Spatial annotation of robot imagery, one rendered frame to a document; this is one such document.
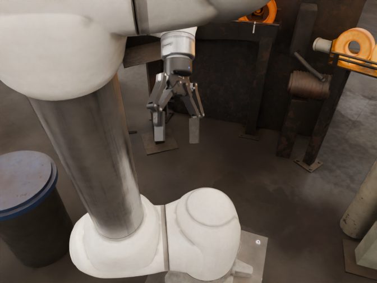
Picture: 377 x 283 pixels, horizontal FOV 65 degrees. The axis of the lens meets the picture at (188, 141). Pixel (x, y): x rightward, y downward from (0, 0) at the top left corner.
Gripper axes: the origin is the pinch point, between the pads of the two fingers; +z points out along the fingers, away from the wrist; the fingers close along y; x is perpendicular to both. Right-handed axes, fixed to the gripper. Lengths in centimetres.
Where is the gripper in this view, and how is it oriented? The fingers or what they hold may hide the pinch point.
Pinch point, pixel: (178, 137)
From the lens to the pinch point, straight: 76.1
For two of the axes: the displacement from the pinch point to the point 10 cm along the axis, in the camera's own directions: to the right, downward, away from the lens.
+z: 0.0, 10.0, -0.6
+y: -6.3, -0.4, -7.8
